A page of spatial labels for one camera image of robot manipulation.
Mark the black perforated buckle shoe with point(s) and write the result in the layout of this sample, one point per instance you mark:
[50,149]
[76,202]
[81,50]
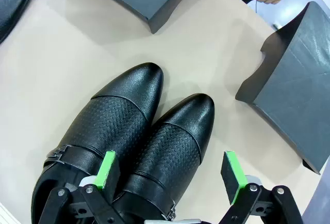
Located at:
[116,110]
[180,136]

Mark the black plain leather shoe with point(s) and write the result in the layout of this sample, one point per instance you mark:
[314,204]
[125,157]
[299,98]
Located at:
[13,7]

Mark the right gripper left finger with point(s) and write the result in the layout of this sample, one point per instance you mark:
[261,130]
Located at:
[105,167]

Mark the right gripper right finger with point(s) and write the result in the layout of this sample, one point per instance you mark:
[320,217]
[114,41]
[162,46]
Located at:
[233,175]

